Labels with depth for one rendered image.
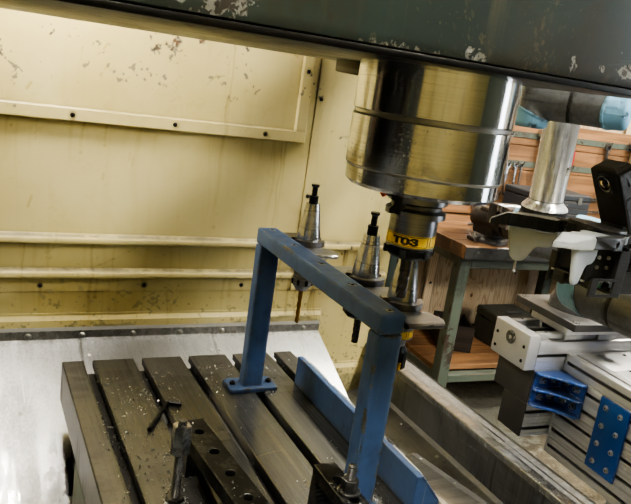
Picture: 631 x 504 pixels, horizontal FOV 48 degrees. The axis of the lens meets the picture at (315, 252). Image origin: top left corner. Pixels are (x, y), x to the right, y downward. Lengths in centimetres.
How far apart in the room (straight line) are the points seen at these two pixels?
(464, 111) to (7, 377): 124
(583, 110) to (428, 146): 80
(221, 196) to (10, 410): 66
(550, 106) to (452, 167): 80
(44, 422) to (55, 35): 79
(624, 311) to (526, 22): 56
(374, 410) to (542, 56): 56
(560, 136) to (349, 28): 133
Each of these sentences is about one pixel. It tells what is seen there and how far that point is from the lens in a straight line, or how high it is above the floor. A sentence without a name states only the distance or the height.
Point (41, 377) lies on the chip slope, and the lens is 167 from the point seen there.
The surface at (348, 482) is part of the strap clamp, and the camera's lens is 95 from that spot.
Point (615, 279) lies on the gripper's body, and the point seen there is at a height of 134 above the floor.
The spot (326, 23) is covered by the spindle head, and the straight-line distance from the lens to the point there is 53.
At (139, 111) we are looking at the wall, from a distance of 165.
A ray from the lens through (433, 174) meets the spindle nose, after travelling 66.
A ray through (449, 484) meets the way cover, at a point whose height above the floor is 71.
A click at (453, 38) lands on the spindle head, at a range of 59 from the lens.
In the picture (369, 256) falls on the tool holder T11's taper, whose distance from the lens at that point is 111.
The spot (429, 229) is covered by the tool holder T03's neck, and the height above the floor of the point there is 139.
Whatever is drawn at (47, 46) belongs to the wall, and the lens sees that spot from 161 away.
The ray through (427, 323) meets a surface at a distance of 99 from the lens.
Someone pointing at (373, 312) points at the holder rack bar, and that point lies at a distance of 97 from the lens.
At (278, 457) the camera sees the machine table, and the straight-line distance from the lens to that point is 123.
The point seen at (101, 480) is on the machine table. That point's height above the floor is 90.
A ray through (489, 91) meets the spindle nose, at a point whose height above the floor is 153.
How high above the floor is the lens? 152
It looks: 14 degrees down
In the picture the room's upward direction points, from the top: 8 degrees clockwise
